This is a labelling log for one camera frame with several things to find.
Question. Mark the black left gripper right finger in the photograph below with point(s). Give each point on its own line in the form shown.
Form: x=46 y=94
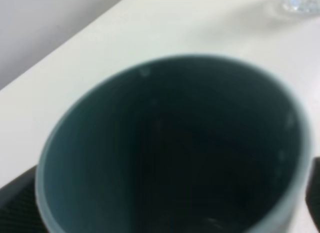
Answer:
x=312 y=196

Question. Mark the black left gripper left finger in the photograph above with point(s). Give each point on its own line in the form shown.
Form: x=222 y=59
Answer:
x=18 y=209

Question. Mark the teal plastic cup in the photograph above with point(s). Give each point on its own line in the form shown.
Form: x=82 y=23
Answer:
x=183 y=144

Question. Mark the clear plastic water bottle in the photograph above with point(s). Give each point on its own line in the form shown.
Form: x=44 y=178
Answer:
x=303 y=7

